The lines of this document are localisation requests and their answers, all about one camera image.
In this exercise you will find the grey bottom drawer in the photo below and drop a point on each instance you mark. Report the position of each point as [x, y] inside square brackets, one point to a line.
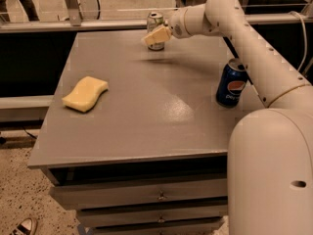
[200, 226]

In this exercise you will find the blue pepsi can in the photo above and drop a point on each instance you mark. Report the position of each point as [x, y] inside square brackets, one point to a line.
[232, 82]

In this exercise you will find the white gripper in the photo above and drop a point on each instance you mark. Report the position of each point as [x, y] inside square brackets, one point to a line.
[176, 23]

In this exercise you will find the white green 7up can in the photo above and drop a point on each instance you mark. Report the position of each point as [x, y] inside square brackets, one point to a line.
[155, 19]

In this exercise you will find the grey top drawer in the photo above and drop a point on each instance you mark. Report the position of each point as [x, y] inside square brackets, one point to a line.
[127, 193]

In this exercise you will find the grey drawer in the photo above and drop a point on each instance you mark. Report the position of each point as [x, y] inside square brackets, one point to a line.
[127, 193]
[151, 214]
[200, 226]

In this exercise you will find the metal railing frame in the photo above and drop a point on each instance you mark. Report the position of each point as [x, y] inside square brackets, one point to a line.
[110, 14]

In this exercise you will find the yellow sponge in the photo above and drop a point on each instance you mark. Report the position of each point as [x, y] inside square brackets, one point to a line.
[85, 94]

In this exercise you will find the grey drawer cabinet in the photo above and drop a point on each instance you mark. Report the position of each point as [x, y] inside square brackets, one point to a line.
[158, 119]

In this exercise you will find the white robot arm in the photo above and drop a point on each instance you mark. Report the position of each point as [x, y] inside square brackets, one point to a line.
[270, 154]

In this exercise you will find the grey middle drawer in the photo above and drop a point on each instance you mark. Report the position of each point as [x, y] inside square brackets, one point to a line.
[151, 214]

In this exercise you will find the white sneaker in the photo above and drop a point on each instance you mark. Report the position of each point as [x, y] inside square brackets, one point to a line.
[26, 227]

